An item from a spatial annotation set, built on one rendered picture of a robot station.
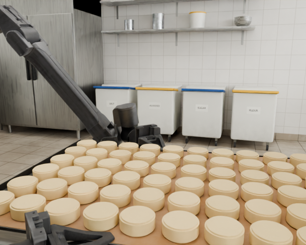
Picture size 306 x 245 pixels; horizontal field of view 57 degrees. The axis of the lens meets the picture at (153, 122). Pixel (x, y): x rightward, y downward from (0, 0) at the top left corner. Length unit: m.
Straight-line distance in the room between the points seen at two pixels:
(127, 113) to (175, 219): 0.48
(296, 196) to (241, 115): 3.27
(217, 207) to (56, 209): 0.23
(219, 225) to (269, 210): 0.09
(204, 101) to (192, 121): 0.32
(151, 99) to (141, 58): 0.94
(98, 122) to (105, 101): 3.30
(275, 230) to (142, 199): 0.19
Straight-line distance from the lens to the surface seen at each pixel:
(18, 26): 0.88
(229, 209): 0.43
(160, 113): 3.88
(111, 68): 4.78
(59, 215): 0.43
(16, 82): 4.64
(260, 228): 0.40
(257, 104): 3.72
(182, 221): 0.40
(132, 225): 0.39
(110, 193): 0.47
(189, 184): 0.50
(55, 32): 4.20
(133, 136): 0.81
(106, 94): 4.12
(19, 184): 0.54
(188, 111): 3.79
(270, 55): 4.36
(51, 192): 0.51
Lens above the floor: 1.13
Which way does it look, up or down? 12 degrees down
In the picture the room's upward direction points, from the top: straight up
